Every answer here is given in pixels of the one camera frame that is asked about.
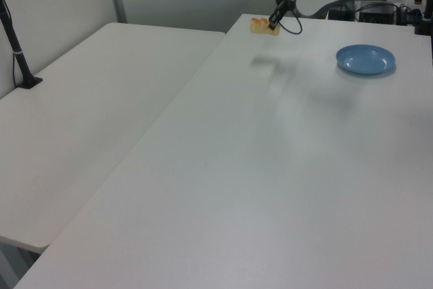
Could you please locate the black pole camera stand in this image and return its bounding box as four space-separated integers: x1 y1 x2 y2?
0 0 44 90

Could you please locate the black clamp stand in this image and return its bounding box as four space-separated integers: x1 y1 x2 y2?
413 0 433 37

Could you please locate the small black electronics box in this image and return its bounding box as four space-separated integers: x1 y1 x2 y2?
327 7 353 21

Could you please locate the orange glazed bread roll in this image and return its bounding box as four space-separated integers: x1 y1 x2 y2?
250 17 281 37

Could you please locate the blue round plate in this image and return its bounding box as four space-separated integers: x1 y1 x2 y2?
335 44 396 76

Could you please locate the adjacent white table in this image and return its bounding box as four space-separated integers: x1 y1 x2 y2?
0 22 227 254

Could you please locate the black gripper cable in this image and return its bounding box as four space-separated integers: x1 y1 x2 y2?
279 0 342 35

